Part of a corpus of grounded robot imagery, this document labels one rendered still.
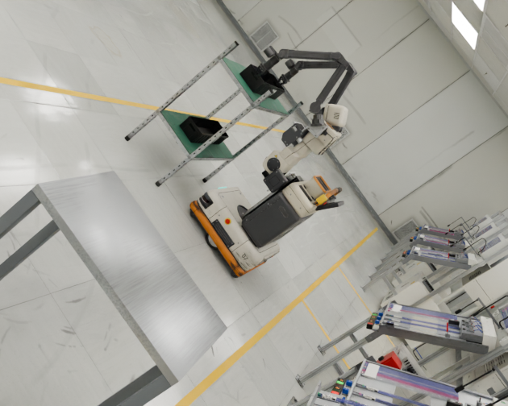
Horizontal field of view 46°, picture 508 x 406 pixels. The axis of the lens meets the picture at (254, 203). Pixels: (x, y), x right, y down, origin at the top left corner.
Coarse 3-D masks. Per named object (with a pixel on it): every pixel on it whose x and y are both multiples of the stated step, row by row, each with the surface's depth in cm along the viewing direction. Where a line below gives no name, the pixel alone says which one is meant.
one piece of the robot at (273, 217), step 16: (288, 192) 424; (304, 192) 430; (336, 192) 429; (256, 208) 454; (272, 208) 429; (288, 208) 425; (304, 208) 421; (256, 224) 433; (272, 224) 430; (288, 224) 426; (256, 240) 434; (272, 240) 436
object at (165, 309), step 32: (32, 192) 172; (64, 192) 179; (96, 192) 195; (128, 192) 213; (0, 224) 176; (64, 224) 171; (96, 224) 183; (128, 224) 199; (96, 256) 172; (128, 256) 186; (160, 256) 203; (128, 288) 176; (160, 288) 190; (192, 288) 207; (128, 320) 169; (160, 320) 179; (192, 320) 194; (160, 352) 169; (192, 352) 182; (128, 384) 220; (160, 384) 169
